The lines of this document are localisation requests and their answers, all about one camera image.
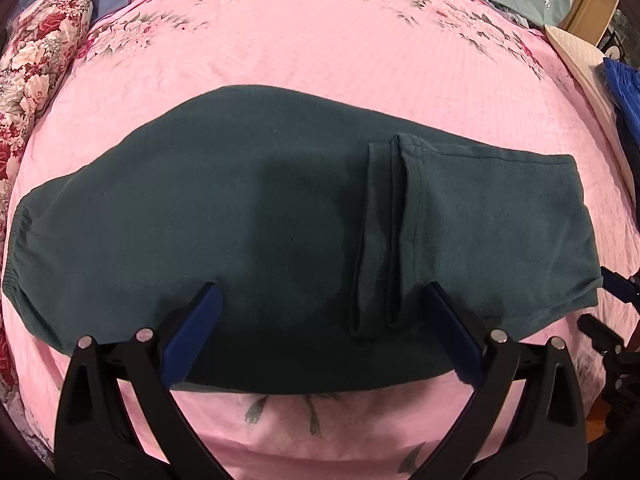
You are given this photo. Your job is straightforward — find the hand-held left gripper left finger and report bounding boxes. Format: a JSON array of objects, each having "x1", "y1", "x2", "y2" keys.
[{"x1": 54, "y1": 282, "x2": 224, "y2": 461}]

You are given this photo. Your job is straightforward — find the pink floral blanket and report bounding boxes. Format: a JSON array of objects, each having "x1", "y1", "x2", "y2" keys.
[{"x1": 0, "y1": 0, "x2": 640, "y2": 480}]

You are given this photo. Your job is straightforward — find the white ribbed cushion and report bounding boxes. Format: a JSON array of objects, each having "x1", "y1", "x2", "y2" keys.
[{"x1": 544, "y1": 25, "x2": 633, "y2": 186}]

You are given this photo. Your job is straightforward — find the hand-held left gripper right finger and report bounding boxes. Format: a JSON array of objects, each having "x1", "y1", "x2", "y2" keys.
[{"x1": 422, "y1": 281, "x2": 587, "y2": 461}]

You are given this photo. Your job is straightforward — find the blue and red garment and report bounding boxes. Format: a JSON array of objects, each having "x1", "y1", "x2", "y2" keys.
[{"x1": 602, "y1": 57, "x2": 640, "y2": 156}]

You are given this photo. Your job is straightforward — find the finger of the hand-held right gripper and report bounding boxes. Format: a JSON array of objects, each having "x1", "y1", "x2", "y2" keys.
[
  {"x1": 577, "y1": 314, "x2": 627, "y2": 357},
  {"x1": 597, "y1": 266, "x2": 640, "y2": 306}
]

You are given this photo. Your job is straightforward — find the dark green pants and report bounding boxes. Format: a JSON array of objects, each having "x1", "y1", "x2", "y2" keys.
[{"x1": 1, "y1": 84, "x2": 601, "y2": 395}]

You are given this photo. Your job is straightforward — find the black garment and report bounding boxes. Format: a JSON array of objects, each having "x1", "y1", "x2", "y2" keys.
[{"x1": 617, "y1": 112, "x2": 640, "y2": 163}]

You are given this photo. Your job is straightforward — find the wooden headboard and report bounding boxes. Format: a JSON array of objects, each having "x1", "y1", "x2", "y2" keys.
[{"x1": 560, "y1": 0, "x2": 621, "y2": 46}]

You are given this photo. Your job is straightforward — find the red floral quilt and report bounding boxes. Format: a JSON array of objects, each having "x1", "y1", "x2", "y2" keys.
[{"x1": 0, "y1": 0, "x2": 95, "y2": 411}]

